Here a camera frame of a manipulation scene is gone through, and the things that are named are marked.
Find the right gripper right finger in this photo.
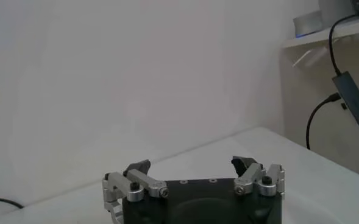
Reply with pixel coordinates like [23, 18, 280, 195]
[230, 155, 286, 198]

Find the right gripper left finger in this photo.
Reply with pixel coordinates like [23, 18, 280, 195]
[102, 159, 170, 224]

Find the black usb hub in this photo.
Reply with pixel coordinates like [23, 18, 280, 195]
[332, 71, 359, 134]

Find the grey cylinder speaker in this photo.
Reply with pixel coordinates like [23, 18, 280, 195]
[293, 10, 324, 39]

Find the black hub cable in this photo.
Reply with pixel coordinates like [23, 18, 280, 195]
[306, 93, 342, 150]
[328, 13, 359, 76]

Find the black cooker power cable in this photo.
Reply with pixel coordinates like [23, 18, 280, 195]
[0, 197, 25, 210]

